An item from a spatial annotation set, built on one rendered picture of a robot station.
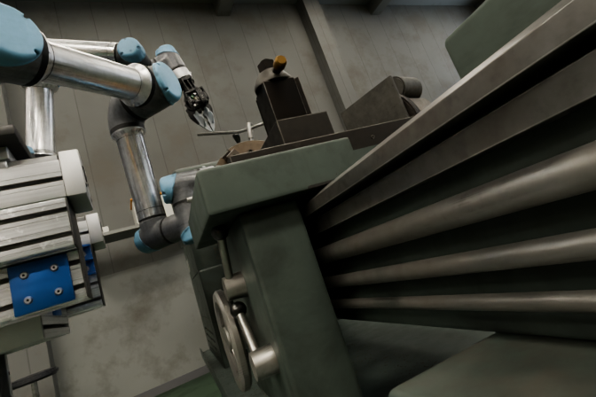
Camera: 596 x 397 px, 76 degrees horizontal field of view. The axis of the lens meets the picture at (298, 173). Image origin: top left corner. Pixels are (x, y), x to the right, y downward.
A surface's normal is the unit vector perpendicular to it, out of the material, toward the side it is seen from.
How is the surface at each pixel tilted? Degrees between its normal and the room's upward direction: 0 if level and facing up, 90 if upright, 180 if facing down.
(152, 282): 90
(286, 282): 90
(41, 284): 90
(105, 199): 90
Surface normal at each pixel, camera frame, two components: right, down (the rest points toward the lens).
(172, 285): 0.38, -0.33
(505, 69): -0.90, 0.23
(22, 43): 0.81, -0.37
